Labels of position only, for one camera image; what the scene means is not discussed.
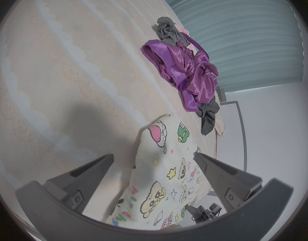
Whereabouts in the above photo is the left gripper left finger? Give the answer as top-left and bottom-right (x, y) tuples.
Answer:
(44, 153), (114, 213)

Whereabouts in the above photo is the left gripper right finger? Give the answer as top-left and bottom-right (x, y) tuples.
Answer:
(195, 152), (264, 212)

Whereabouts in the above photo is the white printed pyjama top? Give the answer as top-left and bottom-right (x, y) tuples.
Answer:
(105, 114), (215, 232)

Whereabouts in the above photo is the bed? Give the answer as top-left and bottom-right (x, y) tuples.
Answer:
(0, 0), (248, 225)

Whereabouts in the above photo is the pale pink pillow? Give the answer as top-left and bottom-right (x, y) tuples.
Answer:
(214, 108), (226, 137)

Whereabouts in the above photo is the purple garment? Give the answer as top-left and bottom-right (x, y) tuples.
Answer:
(140, 32), (219, 112)

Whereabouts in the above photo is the blue-green curtain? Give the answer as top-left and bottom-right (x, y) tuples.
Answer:
(146, 0), (307, 93)

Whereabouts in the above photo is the pink garment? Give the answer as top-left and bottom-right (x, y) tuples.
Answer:
(175, 25), (197, 53)

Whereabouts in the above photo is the dark grey garment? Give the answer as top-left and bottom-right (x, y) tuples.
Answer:
(155, 17), (191, 48)

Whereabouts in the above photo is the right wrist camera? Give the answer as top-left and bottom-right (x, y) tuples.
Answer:
(209, 203), (223, 217)

